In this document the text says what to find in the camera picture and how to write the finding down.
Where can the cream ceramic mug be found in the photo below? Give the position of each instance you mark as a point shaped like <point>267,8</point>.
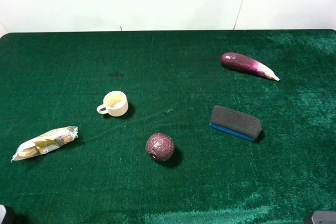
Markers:
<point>115,104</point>

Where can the green velvet table cloth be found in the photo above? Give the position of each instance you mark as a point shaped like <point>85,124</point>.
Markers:
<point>172,80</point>

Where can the dark red textured ball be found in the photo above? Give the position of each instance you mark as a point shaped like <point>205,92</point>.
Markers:
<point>160,147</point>

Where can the purple plastic eggplant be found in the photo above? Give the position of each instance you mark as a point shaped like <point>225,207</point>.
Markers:
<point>239,62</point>

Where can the black and blue eraser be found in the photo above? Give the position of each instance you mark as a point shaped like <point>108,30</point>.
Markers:
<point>235,123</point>

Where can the wrapped biscuit snack packet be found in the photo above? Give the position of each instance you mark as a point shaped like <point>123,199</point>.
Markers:
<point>46,142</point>

